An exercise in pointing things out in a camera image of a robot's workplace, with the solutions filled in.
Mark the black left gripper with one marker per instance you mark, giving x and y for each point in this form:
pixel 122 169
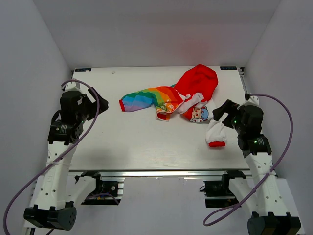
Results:
pixel 94 105

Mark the blue table label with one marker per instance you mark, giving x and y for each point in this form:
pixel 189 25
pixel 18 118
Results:
pixel 82 70
pixel 228 67

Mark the red rainbow children's jacket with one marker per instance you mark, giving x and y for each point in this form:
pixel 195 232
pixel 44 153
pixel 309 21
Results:
pixel 191 97

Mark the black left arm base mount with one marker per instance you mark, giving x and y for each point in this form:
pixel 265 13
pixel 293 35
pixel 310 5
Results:
pixel 102 188

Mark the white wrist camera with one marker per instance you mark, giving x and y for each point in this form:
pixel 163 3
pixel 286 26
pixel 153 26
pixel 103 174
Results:
pixel 75 86
pixel 250 100

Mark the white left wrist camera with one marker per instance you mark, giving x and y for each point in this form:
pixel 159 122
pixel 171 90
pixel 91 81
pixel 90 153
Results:
pixel 75 86

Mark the blue left table label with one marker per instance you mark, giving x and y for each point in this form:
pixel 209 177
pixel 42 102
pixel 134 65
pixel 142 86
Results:
pixel 82 70

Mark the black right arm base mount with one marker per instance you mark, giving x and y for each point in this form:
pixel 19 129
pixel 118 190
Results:
pixel 217 193

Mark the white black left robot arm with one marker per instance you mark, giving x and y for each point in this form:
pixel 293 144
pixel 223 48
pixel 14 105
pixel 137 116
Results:
pixel 55 208

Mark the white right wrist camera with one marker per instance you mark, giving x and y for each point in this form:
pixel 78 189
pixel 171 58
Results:
pixel 250 100

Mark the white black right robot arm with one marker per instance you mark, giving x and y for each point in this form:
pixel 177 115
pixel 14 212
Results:
pixel 264 203

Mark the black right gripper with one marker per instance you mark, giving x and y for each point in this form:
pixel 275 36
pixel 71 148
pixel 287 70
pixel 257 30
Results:
pixel 229 107

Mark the blue right table label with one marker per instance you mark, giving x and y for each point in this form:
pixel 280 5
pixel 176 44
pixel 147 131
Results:
pixel 228 67

